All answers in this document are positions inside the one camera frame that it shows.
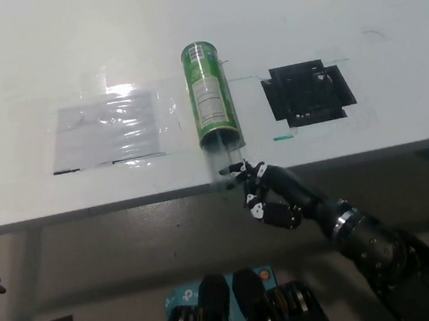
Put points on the black tape square patch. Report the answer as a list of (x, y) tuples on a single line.
[(307, 93)]

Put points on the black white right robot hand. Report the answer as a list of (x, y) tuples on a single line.
[(280, 195)]

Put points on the clear plastic film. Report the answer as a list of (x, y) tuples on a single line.
[(168, 111)]

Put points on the teal cardboard box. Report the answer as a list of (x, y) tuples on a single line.
[(183, 297)]

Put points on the small teal tape strip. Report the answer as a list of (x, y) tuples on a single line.
[(282, 137)]

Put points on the green chips can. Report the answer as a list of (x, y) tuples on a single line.
[(208, 91)]

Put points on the clear plastic taped sheet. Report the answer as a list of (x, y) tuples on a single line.
[(104, 130)]

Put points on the clear plastic chips tray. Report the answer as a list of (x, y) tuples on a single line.
[(222, 163)]

